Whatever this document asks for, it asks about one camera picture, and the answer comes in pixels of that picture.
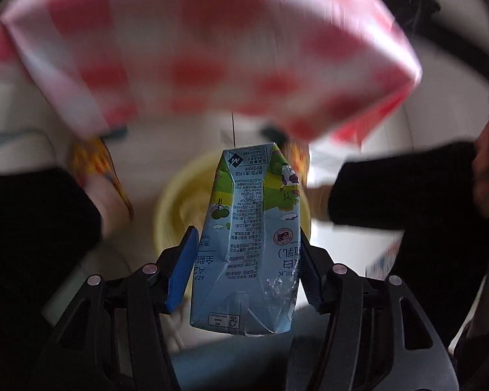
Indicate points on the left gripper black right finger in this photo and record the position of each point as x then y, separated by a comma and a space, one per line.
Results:
309, 272

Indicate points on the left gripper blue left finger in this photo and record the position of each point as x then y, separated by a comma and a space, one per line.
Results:
179, 264

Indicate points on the blue milk carton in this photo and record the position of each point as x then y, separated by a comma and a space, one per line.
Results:
245, 278

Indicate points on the yellow trash bin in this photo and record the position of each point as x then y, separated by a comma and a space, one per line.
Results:
179, 211

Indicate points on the colourful slipper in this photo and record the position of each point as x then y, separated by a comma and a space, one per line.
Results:
90, 158

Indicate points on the pink checkered tablecloth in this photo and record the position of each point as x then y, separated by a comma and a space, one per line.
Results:
309, 66

